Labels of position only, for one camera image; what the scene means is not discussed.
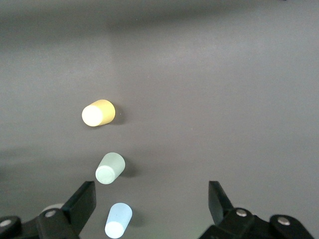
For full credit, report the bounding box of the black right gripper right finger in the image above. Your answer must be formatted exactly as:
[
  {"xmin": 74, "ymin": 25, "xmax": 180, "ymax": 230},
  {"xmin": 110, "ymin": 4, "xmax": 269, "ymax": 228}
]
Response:
[{"xmin": 199, "ymin": 181, "xmax": 315, "ymax": 239}]

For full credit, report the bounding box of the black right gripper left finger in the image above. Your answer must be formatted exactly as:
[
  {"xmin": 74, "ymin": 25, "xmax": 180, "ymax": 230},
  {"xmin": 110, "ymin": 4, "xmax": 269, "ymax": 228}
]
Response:
[{"xmin": 0, "ymin": 181, "xmax": 97, "ymax": 239}]

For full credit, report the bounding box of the pale green plastic cup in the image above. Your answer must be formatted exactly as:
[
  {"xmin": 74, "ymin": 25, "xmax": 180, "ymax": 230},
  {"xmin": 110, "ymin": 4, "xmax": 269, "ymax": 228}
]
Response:
[{"xmin": 95, "ymin": 152, "xmax": 126, "ymax": 185}]

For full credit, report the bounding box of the light blue plastic cup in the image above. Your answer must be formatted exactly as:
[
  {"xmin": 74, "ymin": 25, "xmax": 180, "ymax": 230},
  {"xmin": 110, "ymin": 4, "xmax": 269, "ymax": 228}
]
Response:
[{"xmin": 104, "ymin": 202, "xmax": 133, "ymax": 238}]

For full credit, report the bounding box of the yellow plastic cup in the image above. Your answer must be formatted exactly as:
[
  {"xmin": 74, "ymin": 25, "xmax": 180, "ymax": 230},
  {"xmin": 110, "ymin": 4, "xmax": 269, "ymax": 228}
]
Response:
[{"xmin": 81, "ymin": 99, "xmax": 116, "ymax": 127}]

